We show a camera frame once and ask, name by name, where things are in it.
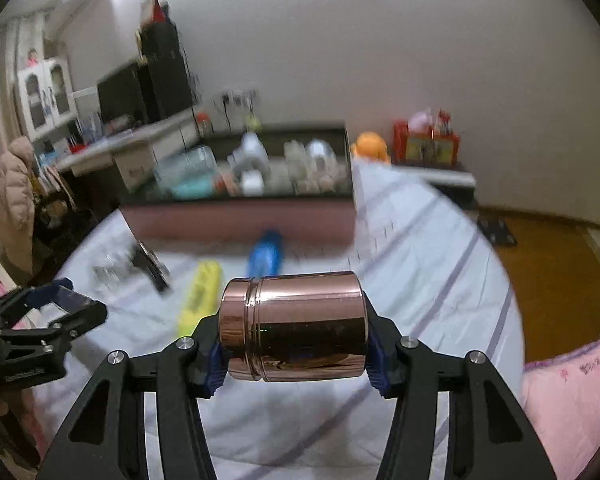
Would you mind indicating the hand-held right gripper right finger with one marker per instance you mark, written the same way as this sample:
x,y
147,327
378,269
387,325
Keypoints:
x,y
377,365

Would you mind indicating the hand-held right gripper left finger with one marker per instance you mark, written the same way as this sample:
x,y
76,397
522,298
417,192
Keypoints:
x,y
214,370

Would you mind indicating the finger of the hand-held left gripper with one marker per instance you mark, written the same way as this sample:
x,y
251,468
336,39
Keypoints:
x,y
50,291
82,320

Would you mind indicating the yellow plastic tube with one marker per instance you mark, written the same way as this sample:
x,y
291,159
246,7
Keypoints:
x,y
200,295

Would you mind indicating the black flowered hair band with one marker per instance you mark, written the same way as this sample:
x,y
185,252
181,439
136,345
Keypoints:
x,y
152,267

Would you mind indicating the rose gold metal canister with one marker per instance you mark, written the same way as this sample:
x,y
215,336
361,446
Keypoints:
x,y
295,330

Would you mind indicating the blue plastic tube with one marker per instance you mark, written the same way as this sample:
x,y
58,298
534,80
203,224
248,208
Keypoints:
x,y
266,255

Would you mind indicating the pink storage box black rim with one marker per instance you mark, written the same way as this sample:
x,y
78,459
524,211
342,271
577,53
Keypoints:
x,y
230,225

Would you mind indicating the teal oval plastic case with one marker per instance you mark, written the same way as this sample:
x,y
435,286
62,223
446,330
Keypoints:
x,y
195,189

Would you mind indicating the pink pastel building block toy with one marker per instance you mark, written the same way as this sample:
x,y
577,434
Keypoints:
x,y
226,183

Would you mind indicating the white plug charger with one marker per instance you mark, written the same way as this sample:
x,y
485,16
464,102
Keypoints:
x,y
252,184

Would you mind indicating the white silver astronaut figure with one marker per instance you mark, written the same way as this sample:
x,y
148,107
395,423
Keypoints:
x,y
320,152

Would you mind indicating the white rounded plastic gadget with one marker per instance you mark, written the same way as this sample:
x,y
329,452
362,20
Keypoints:
x,y
252,152

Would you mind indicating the striped white quilted table cover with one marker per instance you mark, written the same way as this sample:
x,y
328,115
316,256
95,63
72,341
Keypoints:
x,y
430,285

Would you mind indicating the pink down jacket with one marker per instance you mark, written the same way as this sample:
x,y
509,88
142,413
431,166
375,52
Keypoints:
x,y
17,195

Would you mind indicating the white desk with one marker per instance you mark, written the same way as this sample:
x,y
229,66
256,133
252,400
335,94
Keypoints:
x,y
135,160

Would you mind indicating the blue white box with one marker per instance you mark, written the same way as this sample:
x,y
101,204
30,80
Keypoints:
x,y
91,129

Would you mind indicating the black floor scale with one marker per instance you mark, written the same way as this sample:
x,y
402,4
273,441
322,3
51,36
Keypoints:
x,y
497,231

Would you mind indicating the beige curtain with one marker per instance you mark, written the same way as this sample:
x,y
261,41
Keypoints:
x,y
0,110

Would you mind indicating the white glass door cabinet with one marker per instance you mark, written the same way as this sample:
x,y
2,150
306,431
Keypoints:
x,y
45,95

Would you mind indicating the pink quilted blanket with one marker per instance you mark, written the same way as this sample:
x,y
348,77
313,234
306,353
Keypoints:
x,y
575,400

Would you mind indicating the black computer monitor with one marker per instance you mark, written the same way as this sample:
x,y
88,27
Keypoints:
x,y
122,95

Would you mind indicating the orange octopus plush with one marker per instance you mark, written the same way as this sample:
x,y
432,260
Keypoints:
x,y
370,146

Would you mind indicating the red toy crate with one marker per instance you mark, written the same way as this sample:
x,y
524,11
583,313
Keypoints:
x,y
427,147

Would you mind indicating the clear bottle red cap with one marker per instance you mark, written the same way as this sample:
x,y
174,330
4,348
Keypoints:
x,y
204,122

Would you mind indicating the black computer tower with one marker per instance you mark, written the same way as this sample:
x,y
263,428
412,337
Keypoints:
x,y
167,90

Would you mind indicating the pink doll figure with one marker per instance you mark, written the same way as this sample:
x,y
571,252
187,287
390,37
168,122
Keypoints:
x,y
31,57

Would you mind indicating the blue yellow snack bag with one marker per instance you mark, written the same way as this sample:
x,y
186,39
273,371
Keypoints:
x,y
252,124

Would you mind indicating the small red white toy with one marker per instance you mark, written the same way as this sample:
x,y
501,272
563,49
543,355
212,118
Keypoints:
x,y
445,120

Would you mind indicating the white air conditioner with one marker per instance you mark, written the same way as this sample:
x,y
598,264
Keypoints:
x,y
75,5

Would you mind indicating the white wall socket strip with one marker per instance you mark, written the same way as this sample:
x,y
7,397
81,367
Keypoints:
x,y
235,96

